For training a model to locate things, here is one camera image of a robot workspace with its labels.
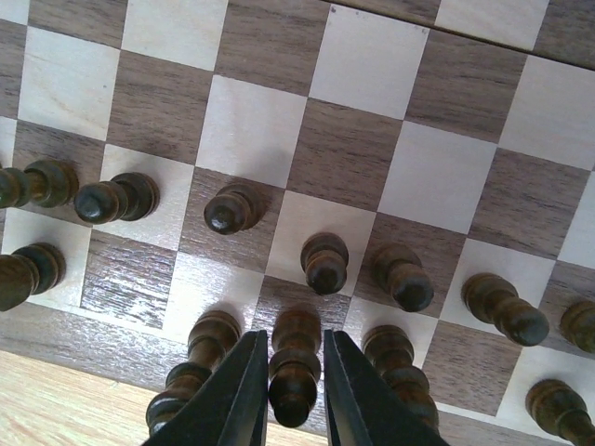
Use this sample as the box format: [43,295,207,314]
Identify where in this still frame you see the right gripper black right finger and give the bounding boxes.
[324,330,446,446]

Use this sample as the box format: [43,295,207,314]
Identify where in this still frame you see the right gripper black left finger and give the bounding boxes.
[145,330,268,445]

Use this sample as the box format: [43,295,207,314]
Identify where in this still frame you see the dark piece pair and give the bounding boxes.
[300,232,349,295]
[268,308,322,428]

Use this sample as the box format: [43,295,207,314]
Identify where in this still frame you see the dark piece low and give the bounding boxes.
[525,379,594,445]
[362,324,439,433]
[1,159,79,209]

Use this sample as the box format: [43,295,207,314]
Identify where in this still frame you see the stray light pawn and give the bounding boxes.
[204,183,266,235]

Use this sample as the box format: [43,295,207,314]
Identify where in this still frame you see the dark piece lowest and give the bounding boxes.
[73,172,160,225]

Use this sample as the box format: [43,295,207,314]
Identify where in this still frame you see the wooden chess board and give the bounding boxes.
[1,1,594,445]

